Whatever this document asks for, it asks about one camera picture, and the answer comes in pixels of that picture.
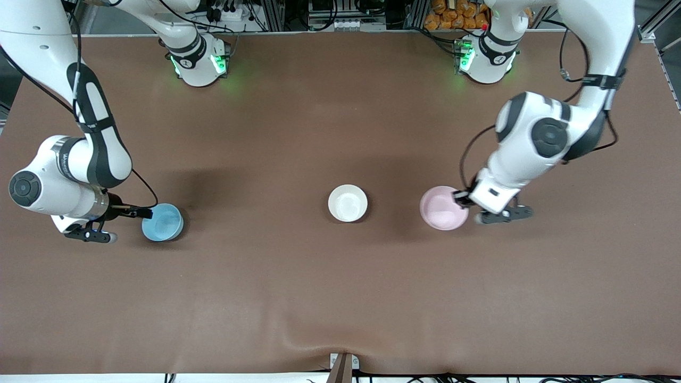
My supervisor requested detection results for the aluminium frame rail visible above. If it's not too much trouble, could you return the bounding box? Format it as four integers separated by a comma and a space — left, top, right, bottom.
637, 11, 681, 112

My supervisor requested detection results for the white power strip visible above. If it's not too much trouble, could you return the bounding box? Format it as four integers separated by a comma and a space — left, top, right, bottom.
205, 0, 251, 23

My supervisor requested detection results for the metal table clamp bracket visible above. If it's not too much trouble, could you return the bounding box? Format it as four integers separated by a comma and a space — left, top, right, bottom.
329, 352, 360, 383

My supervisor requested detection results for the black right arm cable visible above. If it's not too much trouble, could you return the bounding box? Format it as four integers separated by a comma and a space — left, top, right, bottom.
0, 0, 160, 209

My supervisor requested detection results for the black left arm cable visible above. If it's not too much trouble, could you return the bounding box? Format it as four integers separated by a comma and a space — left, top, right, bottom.
459, 21, 621, 192

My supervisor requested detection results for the pink bowl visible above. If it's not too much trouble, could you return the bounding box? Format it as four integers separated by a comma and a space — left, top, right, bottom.
419, 186, 470, 231

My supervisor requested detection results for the light blue bowl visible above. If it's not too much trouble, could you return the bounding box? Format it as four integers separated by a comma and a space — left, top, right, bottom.
141, 203, 185, 243

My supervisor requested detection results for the aluminium frame post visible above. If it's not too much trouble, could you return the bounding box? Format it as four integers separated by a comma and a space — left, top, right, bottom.
261, 0, 286, 31
404, 0, 427, 30

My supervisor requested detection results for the orange packaged snacks pile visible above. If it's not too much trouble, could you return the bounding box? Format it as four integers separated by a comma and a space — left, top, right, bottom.
423, 0, 489, 31

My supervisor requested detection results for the black electronics box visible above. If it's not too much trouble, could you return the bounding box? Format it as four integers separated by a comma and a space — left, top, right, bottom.
308, 0, 369, 18

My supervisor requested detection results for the white bowl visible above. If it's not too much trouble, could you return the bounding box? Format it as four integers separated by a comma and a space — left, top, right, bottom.
328, 184, 369, 223

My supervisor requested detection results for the brown table mat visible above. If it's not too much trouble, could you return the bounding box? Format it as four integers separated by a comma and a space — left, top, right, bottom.
0, 29, 681, 376

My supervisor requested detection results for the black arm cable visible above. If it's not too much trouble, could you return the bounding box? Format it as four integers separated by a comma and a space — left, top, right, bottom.
459, 21, 621, 192
0, 0, 160, 209

